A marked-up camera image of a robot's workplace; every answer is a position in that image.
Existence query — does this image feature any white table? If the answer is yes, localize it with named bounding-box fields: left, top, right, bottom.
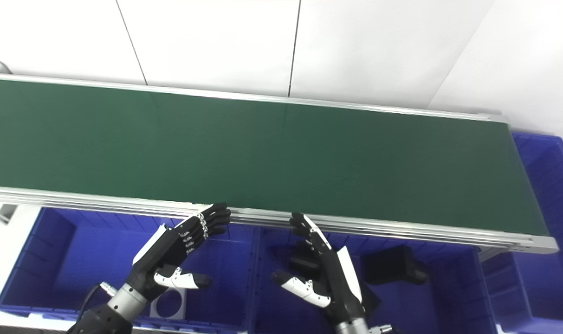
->
left=0, top=200, right=43, bottom=328

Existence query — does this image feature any blue bin with black parts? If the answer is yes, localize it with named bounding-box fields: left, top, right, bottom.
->
left=246, top=225, right=498, bottom=334

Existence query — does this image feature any blue bin with white parts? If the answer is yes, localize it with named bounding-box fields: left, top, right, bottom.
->
left=0, top=206, right=259, bottom=332

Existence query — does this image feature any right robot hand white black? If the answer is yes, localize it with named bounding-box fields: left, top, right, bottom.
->
left=271, top=212, right=370, bottom=325

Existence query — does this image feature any white square part with hole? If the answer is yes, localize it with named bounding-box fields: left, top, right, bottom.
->
left=150, top=288, right=188, bottom=320

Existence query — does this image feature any black block part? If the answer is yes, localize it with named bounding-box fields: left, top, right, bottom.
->
left=360, top=246, right=428, bottom=286
left=288, top=253, right=328, bottom=281

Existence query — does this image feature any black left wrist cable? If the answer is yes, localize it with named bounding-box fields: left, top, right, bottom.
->
left=77, top=282, right=117, bottom=325

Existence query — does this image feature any blue bin at belt end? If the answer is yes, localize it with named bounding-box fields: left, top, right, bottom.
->
left=479, top=132, right=563, bottom=334

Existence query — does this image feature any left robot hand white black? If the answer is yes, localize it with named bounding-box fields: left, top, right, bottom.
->
left=125, top=203, right=232, bottom=302

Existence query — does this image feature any green conveyor belt aluminium frame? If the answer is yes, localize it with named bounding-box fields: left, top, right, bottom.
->
left=0, top=73, right=560, bottom=255

